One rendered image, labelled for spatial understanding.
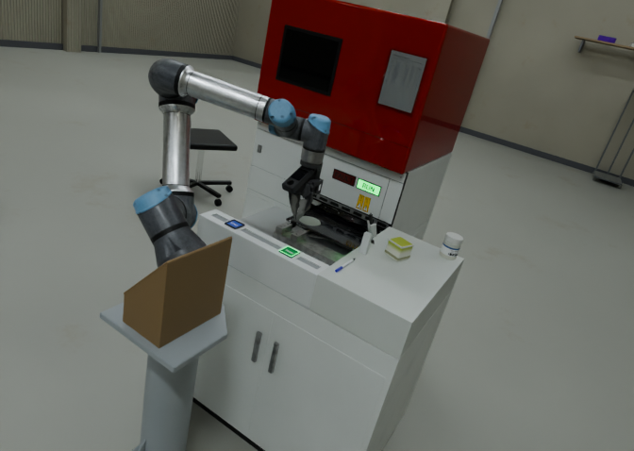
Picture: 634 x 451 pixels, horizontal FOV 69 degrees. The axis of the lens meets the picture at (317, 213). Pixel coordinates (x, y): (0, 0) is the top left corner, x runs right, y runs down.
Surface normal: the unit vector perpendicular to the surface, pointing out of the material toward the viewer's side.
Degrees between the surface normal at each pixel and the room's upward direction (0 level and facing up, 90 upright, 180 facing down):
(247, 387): 90
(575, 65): 90
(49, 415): 0
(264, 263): 90
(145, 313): 90
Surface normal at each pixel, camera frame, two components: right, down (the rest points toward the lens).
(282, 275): -0.52, 0.23
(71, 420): 0.21, -0.90
